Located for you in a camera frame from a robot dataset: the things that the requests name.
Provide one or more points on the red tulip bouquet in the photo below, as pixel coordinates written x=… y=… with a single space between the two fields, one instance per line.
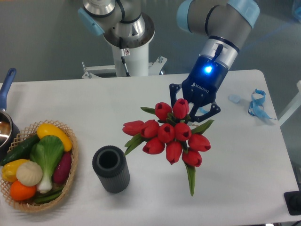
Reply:
x=170 y=133

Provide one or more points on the green bok choy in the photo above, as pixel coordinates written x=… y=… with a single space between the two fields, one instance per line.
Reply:
x=47 y=153

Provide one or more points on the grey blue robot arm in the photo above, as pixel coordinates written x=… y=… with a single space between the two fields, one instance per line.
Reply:
x=128 y=30

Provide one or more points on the white garlic bulb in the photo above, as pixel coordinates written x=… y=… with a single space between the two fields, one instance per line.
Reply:
x=29 y=173

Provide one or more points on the green pea pods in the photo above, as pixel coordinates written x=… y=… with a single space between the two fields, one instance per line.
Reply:
x=48 y=197

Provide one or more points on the white frame bar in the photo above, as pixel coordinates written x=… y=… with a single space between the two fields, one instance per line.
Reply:
x=293 y=105

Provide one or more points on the small light blue cap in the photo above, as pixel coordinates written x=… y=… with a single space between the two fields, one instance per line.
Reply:
x=234 y=98

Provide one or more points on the black device at edge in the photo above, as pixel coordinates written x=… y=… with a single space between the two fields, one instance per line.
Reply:
x=293 y=202

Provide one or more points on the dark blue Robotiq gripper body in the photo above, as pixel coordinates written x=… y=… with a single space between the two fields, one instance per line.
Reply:
x=204 y=80

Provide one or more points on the yellow squash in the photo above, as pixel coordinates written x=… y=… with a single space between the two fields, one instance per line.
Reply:
x=47 y=129

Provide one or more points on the orange fruit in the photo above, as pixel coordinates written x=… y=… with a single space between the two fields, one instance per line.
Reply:
x=20 y=192

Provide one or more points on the yellow bell pepper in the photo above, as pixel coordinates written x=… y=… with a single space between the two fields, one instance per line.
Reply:
x=9 y=170

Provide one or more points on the purple sweet potato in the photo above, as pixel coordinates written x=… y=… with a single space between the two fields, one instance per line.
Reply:
x=62 y=171

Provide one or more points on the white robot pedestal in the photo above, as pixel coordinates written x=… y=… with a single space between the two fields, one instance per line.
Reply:
x=127 y=62

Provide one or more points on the green cucumber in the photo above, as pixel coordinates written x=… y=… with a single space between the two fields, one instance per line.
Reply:
x=21 y=151

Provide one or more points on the blue curled ribbon piece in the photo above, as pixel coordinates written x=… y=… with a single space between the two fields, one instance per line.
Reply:
x=203 y=111

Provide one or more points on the woven bamboo basket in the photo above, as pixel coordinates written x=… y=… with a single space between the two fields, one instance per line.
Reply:
x=28 y=205

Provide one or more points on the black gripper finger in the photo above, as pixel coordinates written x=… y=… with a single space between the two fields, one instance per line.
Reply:
x=174 y=89
x=215 y=109

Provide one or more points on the blue object top corner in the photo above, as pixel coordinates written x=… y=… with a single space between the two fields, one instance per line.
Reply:
x=296 y=8

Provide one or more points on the dark grey ribbed vase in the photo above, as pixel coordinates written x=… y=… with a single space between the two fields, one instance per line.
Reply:
x=110 y=165

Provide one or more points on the blue handled saucepan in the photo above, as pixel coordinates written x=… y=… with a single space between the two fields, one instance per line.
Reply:
x=8 y=130

